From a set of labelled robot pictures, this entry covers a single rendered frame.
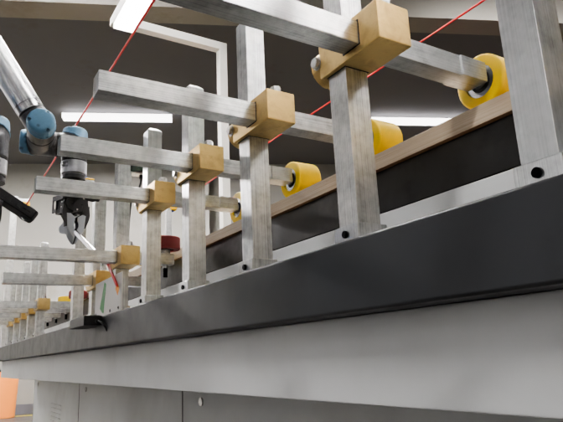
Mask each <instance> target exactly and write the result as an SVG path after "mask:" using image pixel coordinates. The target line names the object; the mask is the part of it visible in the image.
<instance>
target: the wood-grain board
mask: <svg viewBox="0 0 563 422"><path fill-rule="evenodd" d="M511 114H513V111H512V106H511V99H510V94H509V91H507V92H505V93H503V94H502V95H499V96H497V97H495V98H493V99H492V100H488V101H486V102H484V103H482V104H481V105H478V106H476V107H474V108H472V109H471V110H468V111H465V112H463V113H462V114H460V115H458V116H455V117H453V118H452V119H449V120H447V121H444V122H443V123H441V124H439V125H437V126H434V127H432V128H431V129H428V130H426V131H424V132H422V133H420V134H418V135H416V136H413V137H412V138H409V139H407V140H405V141H403V142H401V143H399V144H397V145H395V146H393V147H390V148H388V149H386V150H384V151H382V152H380V153H378V154H376V155H374V159H375V169H376V173H377V172H381V171H383V170H385V169H386V168H389V167H392V166H394V165H396V164H398V163H400V162H403V161H405V160H408V159H410V158H412V157H415V156H417V155H419V154H422V153H423V152H426V151H429V150H431V149H432V148H435V147H438V146H440V145H442V144H444V143H446V142H449V141H451V140H453V139H456V138H458V137H460V136H463V135H465V134H467V133H469V132H471V131H475V130H477V129H478V128H480V127H483V126H486V125H488V124H490V123H492V122H494V121H497V120H499V119H502V118H504V117H506V116H509V115H511ZM335 191H337V181H336V174H334V175H333V176H330V177H328V178H325V179H324V180H322V181H320V182H318V183H315V184H313V185H312V186H309V187H307V188H304V189H303V190H301V191H299V192H297V193H294V194H293V195H290V196H288V197H286V198H284V199H282V200H280V201H278V202H276V203H274V204H271V218H272V219H273V218H275V217H277V216H279V215H282V214H284V213H286V212H289V211H291V210H293V209H295V208H298V207H300V206H303V205H304V204H306V203H310V202H312V201H313V200H316V199H318V198H321V197H323V196H325V195H327V194H330V193H332V192H335ZM241 232H242V225H241V219H240V220H238V221H236V222H234V223H233V224H229V225H227V226H225V227H224V228H222V229H219V230H217V231H215V232H213V233H211V234H208V235H206V236H205V241H206V247H209V246H211V245H212V244H216V243H218V242H220V241H222V240H224V239H228V238H229V237H231V236H233V235H236V234H238V233H241ZM170 254H174V261H176V260H179V259H182V258H183V247H182V248H180V250H179V251H176V252H171V253H170ZM128 276H142V267H140V268H138V269H136V270H134V271H131V272H129V273H128Z"/></svg>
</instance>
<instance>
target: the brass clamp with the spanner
mask: <svg viewBox="0 0 563 422"><path fill-rule="evenodd" d="M114 250H115V251H117V259H116V263H115V264H110V266H111V269H112V270H114V269H129V270H130V269H132V268H134V267H136V266H138V265H140V246H138V245H124V244H122V245H120V246H119V247H117V248H115V249H114Z"/></svg>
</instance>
